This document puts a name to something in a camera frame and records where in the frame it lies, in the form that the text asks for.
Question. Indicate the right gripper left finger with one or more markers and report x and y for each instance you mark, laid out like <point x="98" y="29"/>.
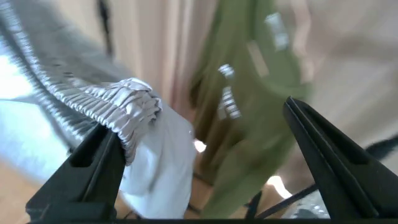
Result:
<point x="81" y="189"/>

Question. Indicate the black clothes rack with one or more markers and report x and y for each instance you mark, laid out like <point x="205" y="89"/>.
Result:
<point x="105" y="28"/>

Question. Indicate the green printed shirt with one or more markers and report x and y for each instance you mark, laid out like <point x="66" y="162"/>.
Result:
<point x="242" y="161"/>

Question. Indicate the pale grey shorts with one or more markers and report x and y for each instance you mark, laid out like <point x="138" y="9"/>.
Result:
<point x="161" y="174"/>

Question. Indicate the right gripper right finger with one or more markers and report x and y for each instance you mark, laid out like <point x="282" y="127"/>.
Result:
<point x="351" y="186"/>

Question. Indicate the beige curtain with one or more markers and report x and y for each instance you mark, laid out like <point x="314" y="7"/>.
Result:
<point x="342" y="77"/>

